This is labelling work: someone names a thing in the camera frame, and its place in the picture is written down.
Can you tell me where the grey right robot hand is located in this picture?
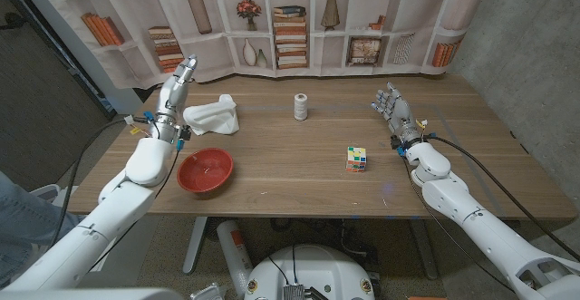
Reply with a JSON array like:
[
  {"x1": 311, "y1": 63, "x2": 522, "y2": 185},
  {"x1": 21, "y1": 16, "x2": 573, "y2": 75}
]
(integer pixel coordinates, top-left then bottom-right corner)
[{"x1": 371, "y1": 82, "x2": 425, "y2": 147}]

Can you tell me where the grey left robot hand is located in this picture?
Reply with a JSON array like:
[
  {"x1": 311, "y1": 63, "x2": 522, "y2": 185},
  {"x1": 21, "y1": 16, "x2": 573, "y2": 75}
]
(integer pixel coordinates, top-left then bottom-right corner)
[{"x1": 152, "y1": 53, "x2": 199, "y2": 145}]

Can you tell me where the white napkin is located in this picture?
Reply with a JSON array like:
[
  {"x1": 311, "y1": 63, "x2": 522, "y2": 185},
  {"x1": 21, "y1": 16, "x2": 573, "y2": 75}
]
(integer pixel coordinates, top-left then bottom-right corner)
[{"x1": 182, "y1": 93, "x2": 240, "y2": 137}]

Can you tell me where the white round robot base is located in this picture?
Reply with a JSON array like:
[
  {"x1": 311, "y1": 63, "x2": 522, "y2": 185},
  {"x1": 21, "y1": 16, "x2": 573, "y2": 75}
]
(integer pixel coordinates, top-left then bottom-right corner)
[{"x1": 243, "y1": 244, "x2": 376, "y2": 300}]

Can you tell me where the red bowl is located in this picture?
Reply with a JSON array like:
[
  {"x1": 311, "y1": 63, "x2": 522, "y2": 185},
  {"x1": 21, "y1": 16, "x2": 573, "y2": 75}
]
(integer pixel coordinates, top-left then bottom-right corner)
[{"x1": 176, "y1": 147, "x2": 235, "y2": 195}]

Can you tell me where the white thread spool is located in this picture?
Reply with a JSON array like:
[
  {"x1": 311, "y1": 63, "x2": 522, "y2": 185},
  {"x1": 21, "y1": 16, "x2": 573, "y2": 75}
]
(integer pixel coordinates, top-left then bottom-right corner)
[{"x1": 293, "y1": 92, "x2": 309, "y2": 122}]

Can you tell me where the printed bookshelf backdrop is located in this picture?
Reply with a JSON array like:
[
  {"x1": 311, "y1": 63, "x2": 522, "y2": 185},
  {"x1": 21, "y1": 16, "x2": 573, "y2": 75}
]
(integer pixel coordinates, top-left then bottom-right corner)
[{"x1": 26, "y1": 0, "x2": 493, "y2": 91}]

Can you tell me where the multicoloured puzzle cube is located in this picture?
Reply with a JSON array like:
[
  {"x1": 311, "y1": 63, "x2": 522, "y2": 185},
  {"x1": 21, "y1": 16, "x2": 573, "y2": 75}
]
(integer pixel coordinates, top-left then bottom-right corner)
[{"x1": 345, "y1": 146, "x2": 368, "y2": 174}]

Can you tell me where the grey table leg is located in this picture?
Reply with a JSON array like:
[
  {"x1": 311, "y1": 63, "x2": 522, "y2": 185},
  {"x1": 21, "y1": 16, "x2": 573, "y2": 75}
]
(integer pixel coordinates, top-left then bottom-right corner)
[
  {"x1": 182, "y1": 217, "x2": 209, "y2": 276},
  {"x1": 410, "y1": 219, "x2": 440, "y2": 281}
]

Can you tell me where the white roll with orange label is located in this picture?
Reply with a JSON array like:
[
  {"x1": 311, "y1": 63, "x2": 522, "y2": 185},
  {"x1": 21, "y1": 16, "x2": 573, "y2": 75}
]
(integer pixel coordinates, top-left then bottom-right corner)
[{"x1": 216, "y1": 219, "x2": 254, "y2": 296}]

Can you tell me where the grey metal device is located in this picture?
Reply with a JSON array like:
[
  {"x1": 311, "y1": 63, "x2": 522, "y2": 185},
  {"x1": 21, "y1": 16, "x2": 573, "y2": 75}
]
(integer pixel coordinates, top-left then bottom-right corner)
[{"x1": 189, "y1": 281, "x2": 227, "y2": 300}]

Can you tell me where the person in blue jeans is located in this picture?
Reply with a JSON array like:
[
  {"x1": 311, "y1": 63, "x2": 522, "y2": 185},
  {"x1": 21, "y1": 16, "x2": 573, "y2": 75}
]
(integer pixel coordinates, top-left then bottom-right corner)
[{"x1": 0, "y1": 170, "x2": 86, "y2": 287}]

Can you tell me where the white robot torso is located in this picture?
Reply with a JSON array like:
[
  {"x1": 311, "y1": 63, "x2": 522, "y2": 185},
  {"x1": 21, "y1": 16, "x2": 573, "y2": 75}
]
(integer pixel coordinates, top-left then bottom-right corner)
[{"x1": 0, "y1": 287, "x2": 185, "y2": 300}]

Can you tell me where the grey finned module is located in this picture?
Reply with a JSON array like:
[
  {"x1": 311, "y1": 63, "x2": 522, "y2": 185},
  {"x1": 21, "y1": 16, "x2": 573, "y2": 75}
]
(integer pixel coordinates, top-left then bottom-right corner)
[{"x1": 283, "y1": 284, "x2": 305, "y2": 300}]

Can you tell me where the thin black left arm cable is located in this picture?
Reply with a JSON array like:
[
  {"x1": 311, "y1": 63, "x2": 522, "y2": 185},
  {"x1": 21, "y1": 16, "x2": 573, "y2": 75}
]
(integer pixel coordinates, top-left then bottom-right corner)
[{"x1": 89, "y1": 147, "x2": 182, "y2": 270}]

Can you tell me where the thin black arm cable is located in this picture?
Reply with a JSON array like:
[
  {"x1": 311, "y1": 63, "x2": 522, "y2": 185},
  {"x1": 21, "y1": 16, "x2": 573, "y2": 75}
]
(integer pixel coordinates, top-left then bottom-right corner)
[
  {"x1": 402, "y1": 154, "x2": 516, "y2": 292},
  {"x1": 89, "y1": 147, "x2": 182, "y2": 270}
]

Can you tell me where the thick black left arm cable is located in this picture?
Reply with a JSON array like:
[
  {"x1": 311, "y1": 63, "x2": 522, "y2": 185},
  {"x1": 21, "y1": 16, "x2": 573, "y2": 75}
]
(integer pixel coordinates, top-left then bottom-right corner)
[{"x1": 47, "y1": 117, "x2": 158, "y2": 249}]

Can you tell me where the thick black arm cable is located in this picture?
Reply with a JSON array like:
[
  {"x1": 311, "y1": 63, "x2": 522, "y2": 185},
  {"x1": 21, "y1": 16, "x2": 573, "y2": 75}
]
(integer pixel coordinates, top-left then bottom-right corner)
[
  {"x1": 47, "y1": 117, "x2": 158, "y2": 249},
  {"x1": 425, "y1": 132, "x2": 580, "y2": 263}
]

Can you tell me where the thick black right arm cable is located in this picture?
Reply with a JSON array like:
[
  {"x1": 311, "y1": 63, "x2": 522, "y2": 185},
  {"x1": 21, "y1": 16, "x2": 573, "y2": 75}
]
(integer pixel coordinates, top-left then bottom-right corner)
[{"x1": 425, "y1": 132, "x2": 580, "y2": 263}]

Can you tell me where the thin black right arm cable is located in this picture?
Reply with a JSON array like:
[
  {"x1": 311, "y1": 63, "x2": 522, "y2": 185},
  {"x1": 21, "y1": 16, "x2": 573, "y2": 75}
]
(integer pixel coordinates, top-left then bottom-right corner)
[{"x1": 402, "y1": 154, "x2": 516, "y2": 292}]

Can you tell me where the black cable bundle under table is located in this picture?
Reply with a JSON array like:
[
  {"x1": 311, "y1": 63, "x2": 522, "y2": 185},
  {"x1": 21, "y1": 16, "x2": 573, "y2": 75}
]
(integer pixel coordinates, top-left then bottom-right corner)
[{"x1": 269, "y1": 218, "x2": 382, "y2": 274}]

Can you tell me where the black door handle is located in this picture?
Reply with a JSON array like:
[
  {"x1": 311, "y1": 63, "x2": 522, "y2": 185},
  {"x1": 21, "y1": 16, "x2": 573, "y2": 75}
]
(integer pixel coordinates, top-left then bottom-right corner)
[{"x1": 0, "y1": 12, "x2": 26, "y2": 32}]

